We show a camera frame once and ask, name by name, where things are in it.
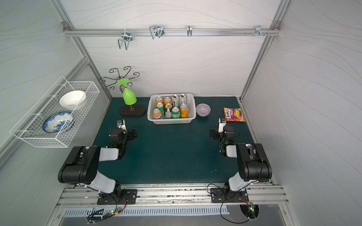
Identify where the orange can back left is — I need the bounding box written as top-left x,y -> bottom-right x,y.
155,96 -> 164,105

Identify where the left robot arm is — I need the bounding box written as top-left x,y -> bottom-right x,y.
58,128 -> 137,198

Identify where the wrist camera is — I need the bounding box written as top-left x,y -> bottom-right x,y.
117,120 -> 127,131
218,118 -> 227,133

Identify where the green gold-top can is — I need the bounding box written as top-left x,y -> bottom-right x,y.
165,104 -> 173,119

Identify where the green soda can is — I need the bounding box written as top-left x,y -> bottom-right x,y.
171,106 -> 181,119

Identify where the Fox's candy bag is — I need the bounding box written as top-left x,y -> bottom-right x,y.
223,107 -> 246,122

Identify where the aluminium front rail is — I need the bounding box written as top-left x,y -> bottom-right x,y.
56,182 -> 289,208

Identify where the orange Fanta can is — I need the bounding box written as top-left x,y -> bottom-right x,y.
152,108 -> 163,120

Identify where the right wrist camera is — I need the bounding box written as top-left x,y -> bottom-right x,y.
218,118 -> 227,133

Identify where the white can left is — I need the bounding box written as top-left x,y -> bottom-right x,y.
172,94 -> 180,107

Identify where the orange yellow drink can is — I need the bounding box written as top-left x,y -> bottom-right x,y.
180,103 -> 189,118

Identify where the black metal cup stand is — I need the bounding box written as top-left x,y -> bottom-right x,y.
99,66 -> 146,117

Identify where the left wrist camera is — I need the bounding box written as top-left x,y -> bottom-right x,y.
117,120 -> 127,131

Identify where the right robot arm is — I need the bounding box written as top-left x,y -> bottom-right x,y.
209,123 -> 272,192

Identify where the white wire wall basket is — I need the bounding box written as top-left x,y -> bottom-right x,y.
10,76 -> 100,148

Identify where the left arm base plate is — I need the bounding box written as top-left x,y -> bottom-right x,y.
97,189 -> 138,205

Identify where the aluminium rail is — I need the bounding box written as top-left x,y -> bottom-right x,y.
56,182 -> 289,208
63,27 -> 281,38

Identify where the white can right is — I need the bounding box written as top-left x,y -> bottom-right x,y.
180,94 -> 187,105

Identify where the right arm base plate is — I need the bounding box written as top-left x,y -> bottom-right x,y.
208,187 -> 249,203

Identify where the white plastic basket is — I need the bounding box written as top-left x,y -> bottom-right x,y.
146,93 -> 197,125

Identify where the metal hook far left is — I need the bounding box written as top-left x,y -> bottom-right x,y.
117,30 -> 133,50

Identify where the orange can back middle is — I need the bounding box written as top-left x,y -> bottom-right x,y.
164,97 -> 172,105

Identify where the aluminium top rail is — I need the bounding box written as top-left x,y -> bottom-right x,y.
63,27 -> 281,38

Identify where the white bowl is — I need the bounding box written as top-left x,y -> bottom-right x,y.
59,90 -> 87,111

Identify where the green plastic wine glass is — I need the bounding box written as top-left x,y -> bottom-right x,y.
117,78 -> 137,105

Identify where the white can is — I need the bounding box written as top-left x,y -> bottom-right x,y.
172,94 -> 180,107
180,94 -> 187,105

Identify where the blue patterned plate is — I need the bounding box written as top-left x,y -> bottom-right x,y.
42,111 -> 74,133

